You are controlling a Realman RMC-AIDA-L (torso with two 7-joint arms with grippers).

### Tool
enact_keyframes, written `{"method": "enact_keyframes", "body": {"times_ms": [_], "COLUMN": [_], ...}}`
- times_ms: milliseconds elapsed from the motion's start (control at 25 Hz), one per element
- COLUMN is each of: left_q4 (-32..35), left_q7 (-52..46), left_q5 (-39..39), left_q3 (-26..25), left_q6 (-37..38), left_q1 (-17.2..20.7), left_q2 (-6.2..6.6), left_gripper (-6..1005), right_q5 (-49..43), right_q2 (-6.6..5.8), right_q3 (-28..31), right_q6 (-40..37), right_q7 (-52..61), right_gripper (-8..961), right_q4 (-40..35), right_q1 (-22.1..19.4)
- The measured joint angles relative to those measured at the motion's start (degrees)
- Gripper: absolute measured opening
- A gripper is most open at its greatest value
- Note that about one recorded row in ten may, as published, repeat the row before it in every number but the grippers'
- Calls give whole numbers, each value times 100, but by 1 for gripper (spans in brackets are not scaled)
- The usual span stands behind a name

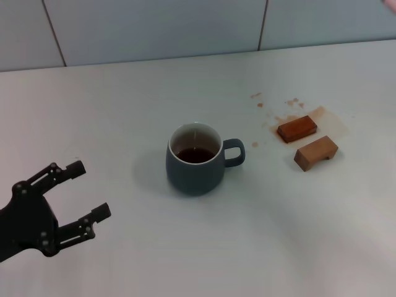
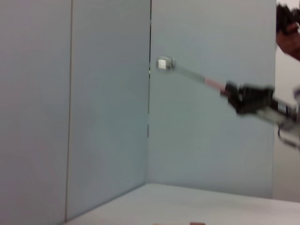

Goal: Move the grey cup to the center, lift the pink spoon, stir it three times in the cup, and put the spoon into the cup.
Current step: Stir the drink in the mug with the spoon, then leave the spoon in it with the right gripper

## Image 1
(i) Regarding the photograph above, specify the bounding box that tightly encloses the light notched wooden block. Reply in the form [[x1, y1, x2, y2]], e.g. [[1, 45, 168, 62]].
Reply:
[[293, 135, 339, 172]]

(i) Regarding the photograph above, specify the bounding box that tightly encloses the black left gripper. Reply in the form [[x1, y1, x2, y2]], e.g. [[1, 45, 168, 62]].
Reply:
[[0, 160, 111, 264]]

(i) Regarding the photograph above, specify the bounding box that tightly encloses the grey ceramic mug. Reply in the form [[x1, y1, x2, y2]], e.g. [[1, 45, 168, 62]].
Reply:
[[165, 121, 247, 196]]

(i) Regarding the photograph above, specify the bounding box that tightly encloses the dark wet wooden block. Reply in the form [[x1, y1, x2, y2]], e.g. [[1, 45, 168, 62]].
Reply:
[[277, 114, 319, 144]]

